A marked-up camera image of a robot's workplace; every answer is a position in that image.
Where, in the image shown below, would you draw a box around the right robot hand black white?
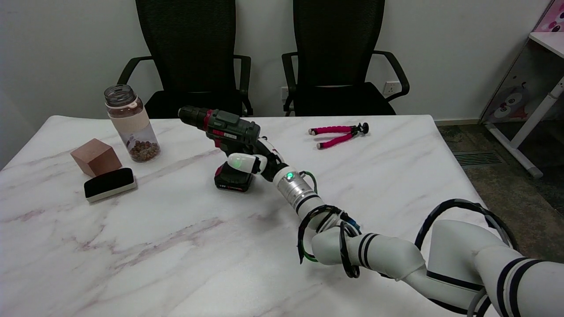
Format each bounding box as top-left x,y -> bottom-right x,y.
227,137 -> 290,182

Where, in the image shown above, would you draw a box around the green red power screwdriver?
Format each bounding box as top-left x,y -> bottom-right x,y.
178,106 -> 261,193

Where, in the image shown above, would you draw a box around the pink flexible mini tripod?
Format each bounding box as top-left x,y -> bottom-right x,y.
308,122 -> 369,150

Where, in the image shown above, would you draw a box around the black mesh office chair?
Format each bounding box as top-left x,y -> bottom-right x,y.
282,0 -> 410,117
117,0 -> 254,119

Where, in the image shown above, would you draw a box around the glass jar with nuts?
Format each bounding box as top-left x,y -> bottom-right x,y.
104,84 -> 161,163

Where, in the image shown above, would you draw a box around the black white board eraser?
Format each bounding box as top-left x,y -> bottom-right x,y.
84,168 -> 137,203

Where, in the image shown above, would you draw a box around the brown cube block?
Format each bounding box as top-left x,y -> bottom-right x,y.
70,138 -> 122,178

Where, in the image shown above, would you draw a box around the floor vent grille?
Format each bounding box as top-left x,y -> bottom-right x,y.
453,151 -> 503,166

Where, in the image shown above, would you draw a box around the cartoon owl printed panel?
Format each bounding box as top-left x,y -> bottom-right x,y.
479,41 -> 564,125

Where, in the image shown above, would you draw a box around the white desk with leg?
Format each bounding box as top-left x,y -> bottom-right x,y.
485,32 -> 564,179

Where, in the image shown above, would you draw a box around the pink picture board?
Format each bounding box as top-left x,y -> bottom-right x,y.
534,0 -> 564,33

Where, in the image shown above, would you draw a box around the thin green cable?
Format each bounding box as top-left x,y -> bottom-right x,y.
301,170 -> 319,195

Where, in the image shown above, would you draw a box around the black wrist cable bundle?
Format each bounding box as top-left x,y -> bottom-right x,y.
297,204 -> 363,279

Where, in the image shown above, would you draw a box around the large black cable loop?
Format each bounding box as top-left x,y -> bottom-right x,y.
414,199 -> 520,265

